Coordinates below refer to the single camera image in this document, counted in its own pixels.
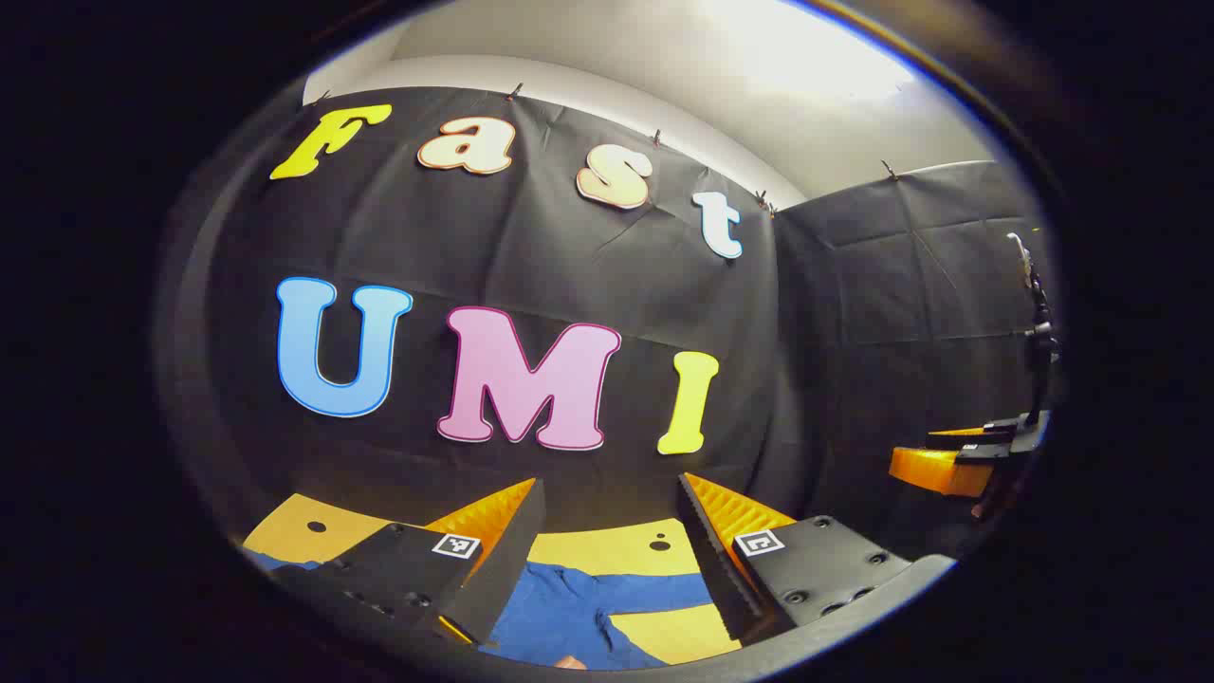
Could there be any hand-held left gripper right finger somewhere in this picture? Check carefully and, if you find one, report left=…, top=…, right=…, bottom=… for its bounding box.
left=676, top=472, right=957, bottom=648

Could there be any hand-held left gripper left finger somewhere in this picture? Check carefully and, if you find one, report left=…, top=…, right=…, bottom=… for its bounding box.
left=270, top=477, right=548, bottom=648

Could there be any blue knit jacket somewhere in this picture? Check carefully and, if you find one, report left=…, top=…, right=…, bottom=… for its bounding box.
left=248, top=550, right=719, bottom=671

